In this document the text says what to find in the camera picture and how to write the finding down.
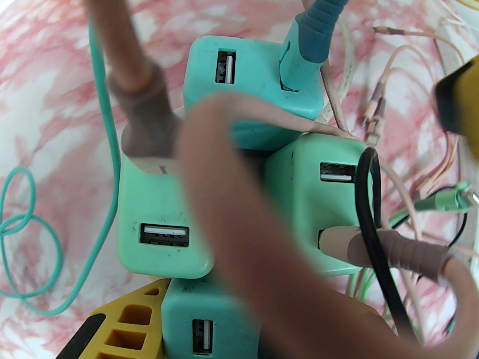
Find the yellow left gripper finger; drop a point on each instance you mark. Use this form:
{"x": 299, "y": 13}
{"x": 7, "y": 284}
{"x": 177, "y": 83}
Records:
{"x": 108, "y": 325}

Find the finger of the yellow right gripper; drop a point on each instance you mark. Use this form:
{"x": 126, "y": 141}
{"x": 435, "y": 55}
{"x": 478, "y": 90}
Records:
{"x": 464, "y": 99}

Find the teal USB charger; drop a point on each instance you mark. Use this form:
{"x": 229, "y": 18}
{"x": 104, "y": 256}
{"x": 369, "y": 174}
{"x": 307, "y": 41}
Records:
{"x": 176, "y": 312}
{"x": 254, "y": 69}

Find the mint green USB charger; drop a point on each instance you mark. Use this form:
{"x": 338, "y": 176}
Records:
{"x": 299, "y": 200}
{"x": 161, "y": 200}

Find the pink marble table mat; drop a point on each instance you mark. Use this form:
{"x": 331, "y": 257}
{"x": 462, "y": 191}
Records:
{"x": 45, "y": 69}

